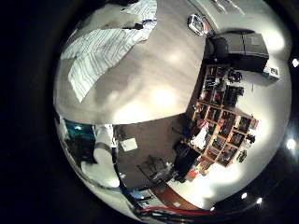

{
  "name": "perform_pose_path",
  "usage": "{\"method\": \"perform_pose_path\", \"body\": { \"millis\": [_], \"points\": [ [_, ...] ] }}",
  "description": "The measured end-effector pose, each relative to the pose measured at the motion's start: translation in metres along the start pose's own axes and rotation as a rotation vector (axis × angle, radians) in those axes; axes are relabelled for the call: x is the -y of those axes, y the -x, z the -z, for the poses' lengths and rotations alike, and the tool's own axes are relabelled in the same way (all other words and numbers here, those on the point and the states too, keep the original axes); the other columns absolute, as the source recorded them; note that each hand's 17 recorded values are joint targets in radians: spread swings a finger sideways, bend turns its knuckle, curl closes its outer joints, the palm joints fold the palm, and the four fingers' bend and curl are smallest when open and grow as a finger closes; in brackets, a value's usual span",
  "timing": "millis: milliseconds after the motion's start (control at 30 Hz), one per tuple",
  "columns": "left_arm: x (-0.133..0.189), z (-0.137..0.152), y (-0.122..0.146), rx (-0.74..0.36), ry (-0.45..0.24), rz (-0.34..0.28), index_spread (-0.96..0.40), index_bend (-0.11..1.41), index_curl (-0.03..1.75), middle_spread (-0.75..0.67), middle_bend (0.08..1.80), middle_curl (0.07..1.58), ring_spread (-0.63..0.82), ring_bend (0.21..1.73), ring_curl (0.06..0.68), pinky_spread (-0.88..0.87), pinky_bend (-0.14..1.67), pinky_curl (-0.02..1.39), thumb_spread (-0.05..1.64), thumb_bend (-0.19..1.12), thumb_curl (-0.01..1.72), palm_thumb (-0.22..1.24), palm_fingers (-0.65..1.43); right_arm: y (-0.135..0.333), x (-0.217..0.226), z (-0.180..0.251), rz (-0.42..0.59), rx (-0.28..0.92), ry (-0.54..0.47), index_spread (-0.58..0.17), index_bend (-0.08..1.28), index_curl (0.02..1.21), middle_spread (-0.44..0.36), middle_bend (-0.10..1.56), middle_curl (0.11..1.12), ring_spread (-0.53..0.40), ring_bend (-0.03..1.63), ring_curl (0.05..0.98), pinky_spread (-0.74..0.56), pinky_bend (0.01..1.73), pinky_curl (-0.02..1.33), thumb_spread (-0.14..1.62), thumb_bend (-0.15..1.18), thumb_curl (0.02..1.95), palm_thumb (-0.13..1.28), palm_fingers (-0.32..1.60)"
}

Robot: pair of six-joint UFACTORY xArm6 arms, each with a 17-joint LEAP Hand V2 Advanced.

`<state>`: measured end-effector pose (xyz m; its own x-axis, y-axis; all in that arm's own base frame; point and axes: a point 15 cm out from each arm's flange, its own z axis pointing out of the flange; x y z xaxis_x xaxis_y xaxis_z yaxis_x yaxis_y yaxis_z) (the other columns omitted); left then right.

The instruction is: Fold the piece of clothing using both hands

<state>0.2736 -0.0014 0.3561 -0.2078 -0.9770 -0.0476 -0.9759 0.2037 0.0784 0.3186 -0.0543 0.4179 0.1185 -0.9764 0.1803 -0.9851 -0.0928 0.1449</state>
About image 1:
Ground teal panel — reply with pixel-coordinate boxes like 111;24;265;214
64;120;96;141

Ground small white box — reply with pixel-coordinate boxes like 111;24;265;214
263;65;280;82

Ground person in black clothes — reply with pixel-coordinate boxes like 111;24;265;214
172;141;204;183

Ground brown floor mat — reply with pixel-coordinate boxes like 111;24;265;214
150;183;200;211

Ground red cable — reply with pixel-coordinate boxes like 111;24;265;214
139;205;219;217

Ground wooden cubby shelf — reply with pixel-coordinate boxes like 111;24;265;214
190;63;260;168

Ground black cabinet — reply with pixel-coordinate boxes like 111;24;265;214
205;29;270;73

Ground white paper sheet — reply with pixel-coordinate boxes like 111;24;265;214
120;137;138;152

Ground white control box red trim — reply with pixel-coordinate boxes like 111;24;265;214
187;13;209;36

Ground white blue striped shirt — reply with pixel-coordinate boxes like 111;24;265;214
60;0;158;104

